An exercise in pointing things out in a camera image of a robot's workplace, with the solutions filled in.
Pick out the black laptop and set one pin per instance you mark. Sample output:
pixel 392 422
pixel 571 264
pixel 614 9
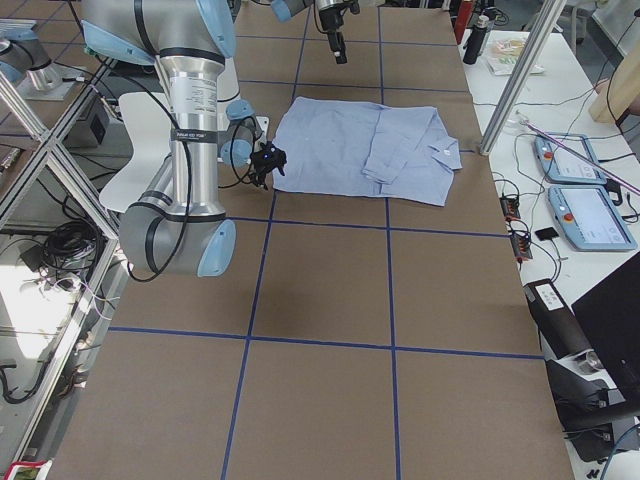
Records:
pixel 608 314

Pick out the black water bottle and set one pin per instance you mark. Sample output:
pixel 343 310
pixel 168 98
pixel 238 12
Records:
pixel 475 40

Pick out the blue white striped shirt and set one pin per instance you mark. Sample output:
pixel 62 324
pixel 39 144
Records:
pixel 365 149

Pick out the upper teach pendant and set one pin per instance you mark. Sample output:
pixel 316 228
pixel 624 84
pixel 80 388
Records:
pixel 563 167

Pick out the small black card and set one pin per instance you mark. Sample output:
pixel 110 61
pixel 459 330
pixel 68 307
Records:
pixel 545 234

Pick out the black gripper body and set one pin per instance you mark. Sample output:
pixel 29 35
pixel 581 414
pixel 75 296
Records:
pixel 261 160
pixel 332 24

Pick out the teach pendant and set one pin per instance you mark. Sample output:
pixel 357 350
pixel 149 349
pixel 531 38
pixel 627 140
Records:
pixel 588 218
pixel 563 167

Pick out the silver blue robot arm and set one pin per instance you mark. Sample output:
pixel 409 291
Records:
pixel 178 223
pixel 285 10

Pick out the lower teach pendant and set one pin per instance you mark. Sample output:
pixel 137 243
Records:
pixel 588 218

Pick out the black camera stand base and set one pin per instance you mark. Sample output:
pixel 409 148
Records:
pixel 594 416

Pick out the white chair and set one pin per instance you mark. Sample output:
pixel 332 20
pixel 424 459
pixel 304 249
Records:
pixel 148 129

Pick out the aluminium frame post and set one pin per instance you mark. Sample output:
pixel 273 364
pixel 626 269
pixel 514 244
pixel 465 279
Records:
pixel 536 40

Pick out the red bottle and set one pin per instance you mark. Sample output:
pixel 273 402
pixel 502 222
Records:
pixel 465 11

